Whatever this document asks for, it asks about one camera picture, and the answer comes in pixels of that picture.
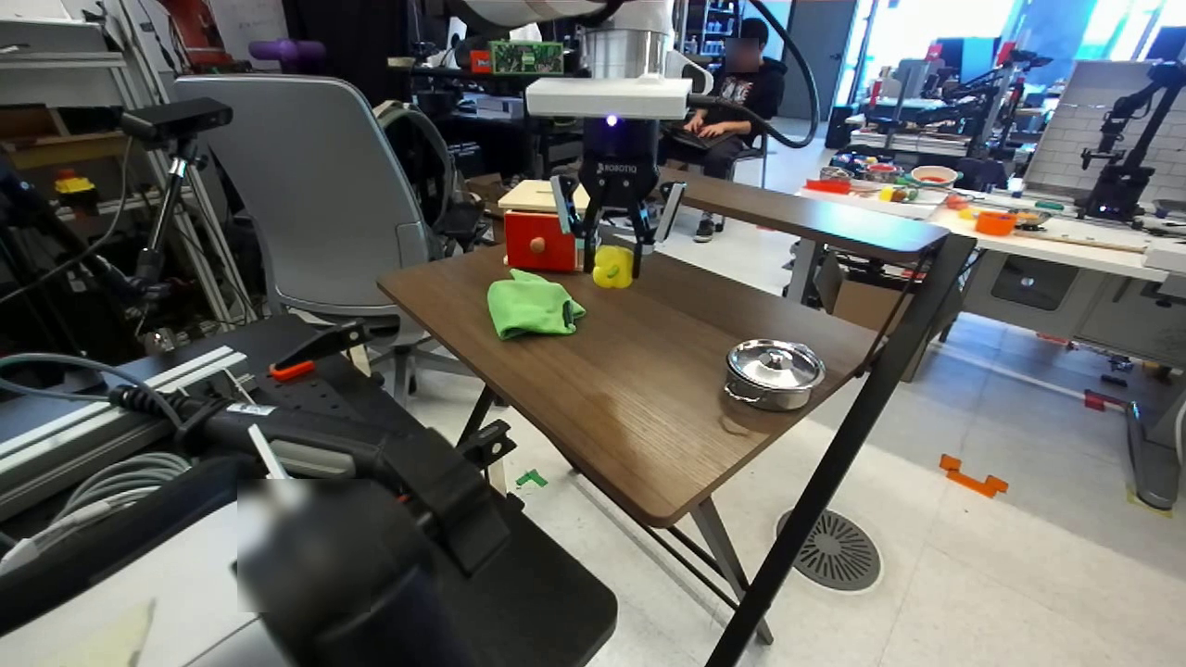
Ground aluminium rail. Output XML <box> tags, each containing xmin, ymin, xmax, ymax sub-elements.
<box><xmin>0</xmin><ymin>343</ymin><xmax>252</xmax><ymax>521</ymax></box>

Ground seated person in black shirt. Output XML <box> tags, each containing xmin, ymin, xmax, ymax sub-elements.
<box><xmin>670</xmin><ymin>16</ymin><xmax>791</xmax><ymax>180</ymax></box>

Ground wooden box with red drawer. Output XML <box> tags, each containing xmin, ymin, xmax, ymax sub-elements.
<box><xmin>493</xmin><ymin>177</ymin><xmax>588</xmax><ymax>278</ymax></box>

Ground brown folding table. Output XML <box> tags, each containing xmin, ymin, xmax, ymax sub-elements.
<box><xmin>456</xmin><ymin>171</ymin><xmax>977</xmax><ymax>667</ymax></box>

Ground purple object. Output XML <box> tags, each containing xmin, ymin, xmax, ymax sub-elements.
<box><xmin>244</xmin><ymin>32</ymin><xmax>334</xmax><ymax>74</ymax></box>

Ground white height-adjustable desk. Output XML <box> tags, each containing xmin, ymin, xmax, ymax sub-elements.
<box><xmin>800</xmin><ymin>171</ymin><xmax>1186</xmax><ymax>516</ymax></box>

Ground camera tripod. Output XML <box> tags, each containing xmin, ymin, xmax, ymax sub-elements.
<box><xmin>125</xmin><ymin>132</ymin><xmax>256</xmax><ymax>343</ymax></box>

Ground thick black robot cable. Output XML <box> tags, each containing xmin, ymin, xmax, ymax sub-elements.
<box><xmin>670</xmin><ymin>0</ymin><xmax>826</xmax><ymax>157</ymax></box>

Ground silver metal pot with lid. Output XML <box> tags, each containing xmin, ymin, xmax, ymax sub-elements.
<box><xmin>718</xmin><ymin>336</ymin><xmax>830</xmax><ymax>414</ymax></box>

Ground black clamp mount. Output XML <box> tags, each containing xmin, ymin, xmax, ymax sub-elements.
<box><xmin>199</xmin><ymin>311</ymin><xmax>623</xmax><ymax>667</ymax></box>

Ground green circuit board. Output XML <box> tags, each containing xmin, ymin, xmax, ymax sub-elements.
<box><xmin>489</xmin><ymin>36</ymin><xmax>566</xmax><ymax>78</ymax></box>

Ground green cloth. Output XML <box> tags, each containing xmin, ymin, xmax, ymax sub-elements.
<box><xmin>481</xmin><ymin>266</ymin><xmax>588</xmax><ymax>343</ymax></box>

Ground grey cable bundle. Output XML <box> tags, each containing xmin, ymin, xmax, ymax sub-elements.
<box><xmin>0</xmin><ymin>450</ymin><xmax>198</xmax><ymax>571</ymax></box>

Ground grey office chair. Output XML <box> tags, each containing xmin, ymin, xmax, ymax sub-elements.
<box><xmin>171</xmin><ymin>69</ymin><xmax>489</xmax><ymax>368</ymax></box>

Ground red and black robot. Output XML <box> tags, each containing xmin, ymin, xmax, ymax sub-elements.
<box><xmin>921</xmin><ymin>32</ymin><xmax>1052</xmax><ymax>132</ymax></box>

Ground orange container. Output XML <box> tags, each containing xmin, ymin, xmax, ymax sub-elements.
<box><xmin>970</xmin><ymin>206</ymin><xmax>1021</xmax><ymax>242</ymax></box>

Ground round floor drain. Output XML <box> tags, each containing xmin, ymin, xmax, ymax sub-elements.
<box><xmin>774</xmin><ymin>507</ymin><xmax>887</xmax><ymax>598</ymax></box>

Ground yellow bell pepper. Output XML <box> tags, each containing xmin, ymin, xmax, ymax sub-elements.
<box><xmin>588</xmin><ymin>242</ymin><xmax>643</xmax><ymax>297</ymax></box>

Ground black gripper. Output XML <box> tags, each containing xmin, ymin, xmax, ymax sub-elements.
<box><xmin>554</xmin><ymin>115</ymin><xmax>687</xmax><ymax>282</ymax></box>

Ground white partition panel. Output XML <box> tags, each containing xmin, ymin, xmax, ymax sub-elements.
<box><xmin>1021</xmin><ymin>56</ymin><xmax>1186</xmax><ymax>216</ymax></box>

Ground black camera on tripod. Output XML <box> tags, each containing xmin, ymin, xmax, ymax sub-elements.
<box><xmin>119</xmin><ymin>95</ymin><xmax>237</xmax><ymax>150</ymax></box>

